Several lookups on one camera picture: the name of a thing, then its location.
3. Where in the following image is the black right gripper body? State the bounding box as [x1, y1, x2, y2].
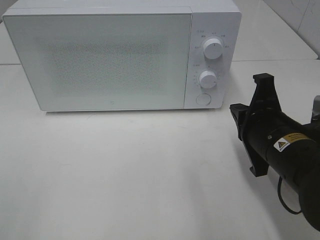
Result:
[229, 73, 282, 177]

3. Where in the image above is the white microwave door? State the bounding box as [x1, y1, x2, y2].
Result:
[4, 14, 191, 112]

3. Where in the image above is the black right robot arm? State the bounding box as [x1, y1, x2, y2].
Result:
[229, 73, 320, 230]

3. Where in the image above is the lower white timer knob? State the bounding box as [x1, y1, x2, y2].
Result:
[198, 70, 217, 89]

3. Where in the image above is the upper white power knob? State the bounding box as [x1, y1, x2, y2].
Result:
[202, 36, 224, 60]

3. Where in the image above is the white microwave oven body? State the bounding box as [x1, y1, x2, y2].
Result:
[2, 0, 242, 111]

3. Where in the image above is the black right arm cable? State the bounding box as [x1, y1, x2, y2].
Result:
[276, 175, 304, 215]

